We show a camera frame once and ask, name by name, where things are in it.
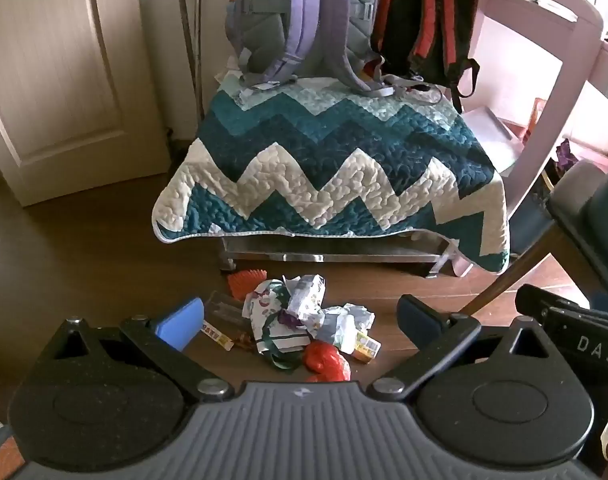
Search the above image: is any red plastic bag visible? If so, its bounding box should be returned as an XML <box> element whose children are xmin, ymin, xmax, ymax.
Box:
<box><xmin>303</xmin><ymin>341</ymin><xmax>352</xmax><ymax>383</ymax></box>

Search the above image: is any grey cloth garment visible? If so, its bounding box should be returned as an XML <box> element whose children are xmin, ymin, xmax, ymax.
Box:
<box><xmin>319</xmin><ymin>302</ymin><xmax>376</xmax><ymax>353</ymax></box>

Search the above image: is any yellow snack stick packet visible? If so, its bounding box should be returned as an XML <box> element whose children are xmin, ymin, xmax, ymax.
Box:
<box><xmin>201</xmin><ymin>321</ymin><xmax>235</xmax><ymax>352</ymax></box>

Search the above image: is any purple cloth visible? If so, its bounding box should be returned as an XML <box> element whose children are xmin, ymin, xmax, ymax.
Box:
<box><xmin>554</xmin><ymin>139</ymin><xmax>580</xmax><ymax>171</ymax></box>

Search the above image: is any grey metal stand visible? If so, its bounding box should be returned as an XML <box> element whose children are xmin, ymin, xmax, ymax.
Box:
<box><xmin>170</xmin><ymin>0</ymin><xmax>207</xmax><ymax>126</ymax></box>

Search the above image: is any printed white paper bag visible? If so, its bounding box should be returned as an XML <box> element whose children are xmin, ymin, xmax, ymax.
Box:
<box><xmin>241</xmin><ymin>280</ymin><xmax>310</xmax><ymax>356</ymax></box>

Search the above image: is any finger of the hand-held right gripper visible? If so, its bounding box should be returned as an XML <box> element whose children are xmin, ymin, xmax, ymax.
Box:
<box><xmin>515</xmin><ymin>284</ymin><xmax>560</xmax><ymax>318</ymax></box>

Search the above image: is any beige wardrobe door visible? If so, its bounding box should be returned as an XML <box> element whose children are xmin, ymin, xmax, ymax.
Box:
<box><xmin>0</xmin><ymin>0</ymin><xmax>172</xmax><ymax>208</ymax></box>

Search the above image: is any dark green ribbon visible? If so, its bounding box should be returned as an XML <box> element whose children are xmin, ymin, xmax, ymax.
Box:
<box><xmin>256</xmin><ymin>310</ymin><xmax>305</xmax><ymax>373</ymax></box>

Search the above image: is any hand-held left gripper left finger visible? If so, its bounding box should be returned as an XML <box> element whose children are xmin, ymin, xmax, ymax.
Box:
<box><xmin>38</xmin><ymin>297</ymin><xmax>236</xmax><ymax>404</ymax></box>

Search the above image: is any teal white zigzag quilt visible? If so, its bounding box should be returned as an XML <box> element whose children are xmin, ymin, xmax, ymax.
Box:
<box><xmin>151</xmin><ymin>76</ymin><xmax>510</xmax><ymax>275</ymax></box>

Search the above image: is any crumpled blue white wrapper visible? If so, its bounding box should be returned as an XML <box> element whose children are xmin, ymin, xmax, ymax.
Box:
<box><xmin>282</xmin><ymin>274</ymin><xmax>327</xmax><ymax>323</ymax></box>

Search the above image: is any metal bed frame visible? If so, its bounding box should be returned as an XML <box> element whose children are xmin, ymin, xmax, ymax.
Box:
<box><xmin>219</xmin><ymin>234</ymin><xmax>460</xmax><ymax>278</ymax></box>

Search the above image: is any red printed box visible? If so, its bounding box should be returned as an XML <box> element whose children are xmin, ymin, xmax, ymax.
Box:
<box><xmin>521</xmin><ymin>97</ymin><xmax>550</xmax><ymax>143</ymax></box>

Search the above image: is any yellow drink carton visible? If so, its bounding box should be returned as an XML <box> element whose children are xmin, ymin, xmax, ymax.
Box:
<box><xmin>351</xmin><ymin>332</ymin><xmax>383</xmax><ymax>362</ymax></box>

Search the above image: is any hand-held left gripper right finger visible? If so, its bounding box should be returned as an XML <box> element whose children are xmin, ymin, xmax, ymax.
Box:
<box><xmin>366</xmin><ymin>295</ymin><xmax>569</xmax><ymax>404</ymax></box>

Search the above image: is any black red backpack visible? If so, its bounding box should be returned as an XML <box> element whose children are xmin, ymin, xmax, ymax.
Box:
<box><xmin>370</xmin><ymin>0</ymin><xmax>481</xmax><ymax>113</ymax></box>

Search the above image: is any purple grey backpack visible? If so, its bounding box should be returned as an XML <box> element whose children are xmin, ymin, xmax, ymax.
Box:
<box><xmin>225</xmin><ymin>0</ymin><xmax>442</xmax><ymax>106</ymax></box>

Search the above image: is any grey padded chair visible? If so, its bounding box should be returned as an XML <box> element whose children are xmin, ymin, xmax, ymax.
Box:
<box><xmin>459</xmin><ymin>160</ymin><xmax>608</xmax><ymax>313</ymax></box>

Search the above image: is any white flat box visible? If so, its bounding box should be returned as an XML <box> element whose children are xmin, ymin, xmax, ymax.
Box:
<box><xmin>459</xmin><ymin>105</ymin><xmax>522</xmax><ymax>176</ymax></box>

